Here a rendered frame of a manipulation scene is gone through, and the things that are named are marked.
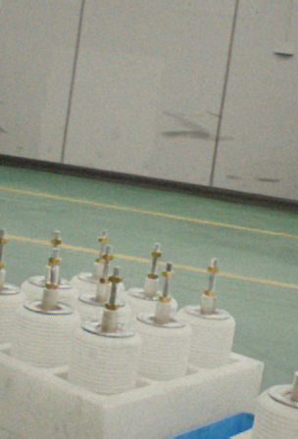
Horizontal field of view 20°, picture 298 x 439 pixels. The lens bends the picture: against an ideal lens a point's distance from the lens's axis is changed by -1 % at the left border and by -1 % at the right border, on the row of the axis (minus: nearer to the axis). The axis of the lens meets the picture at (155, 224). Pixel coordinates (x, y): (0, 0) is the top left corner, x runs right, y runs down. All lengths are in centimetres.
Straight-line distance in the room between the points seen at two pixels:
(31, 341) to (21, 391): 7
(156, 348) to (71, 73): 551
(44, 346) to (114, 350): 13
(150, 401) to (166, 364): 9
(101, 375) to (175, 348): 14
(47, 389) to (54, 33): 569
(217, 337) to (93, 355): 26
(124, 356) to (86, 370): 5
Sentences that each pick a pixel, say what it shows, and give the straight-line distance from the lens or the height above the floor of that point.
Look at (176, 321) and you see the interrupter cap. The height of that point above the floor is 25.
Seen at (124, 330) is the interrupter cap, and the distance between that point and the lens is 115.
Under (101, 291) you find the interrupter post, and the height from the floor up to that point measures 27.
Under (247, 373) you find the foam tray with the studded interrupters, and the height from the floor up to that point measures 17.
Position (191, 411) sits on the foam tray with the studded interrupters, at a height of 14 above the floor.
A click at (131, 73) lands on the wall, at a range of 650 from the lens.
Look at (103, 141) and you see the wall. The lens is 653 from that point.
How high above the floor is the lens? 55
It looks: 7 degrees down
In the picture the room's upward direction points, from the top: 8 degrees clockwise
